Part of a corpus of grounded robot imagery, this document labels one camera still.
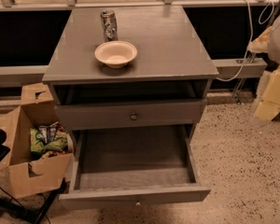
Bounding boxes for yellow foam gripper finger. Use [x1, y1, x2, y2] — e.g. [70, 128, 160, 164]
[251, 65, 280, 125]

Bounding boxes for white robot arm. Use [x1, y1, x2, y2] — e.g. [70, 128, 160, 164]
[247, 15, 280, 125]

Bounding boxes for grey top drawer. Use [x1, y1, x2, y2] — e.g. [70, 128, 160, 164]
[55, 99, 206, 131]

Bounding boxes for grey wooden drawer cabinet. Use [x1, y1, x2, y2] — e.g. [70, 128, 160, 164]
[41, 5, 219, 133]

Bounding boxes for metal stand pole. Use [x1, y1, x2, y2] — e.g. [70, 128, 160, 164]
[230, 0, 280, 105]

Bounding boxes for cream ceramic bowl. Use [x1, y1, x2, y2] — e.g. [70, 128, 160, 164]
[94, 41, 138, 68]

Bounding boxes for crushed silver can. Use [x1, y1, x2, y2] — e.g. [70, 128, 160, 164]
[101, 10, 118, 42]

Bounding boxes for green snack bag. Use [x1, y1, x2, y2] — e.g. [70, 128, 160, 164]
[30, 122, 67, 156]

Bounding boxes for open cardboard box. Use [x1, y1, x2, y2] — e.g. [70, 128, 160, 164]
[0, 83, 72, 199]

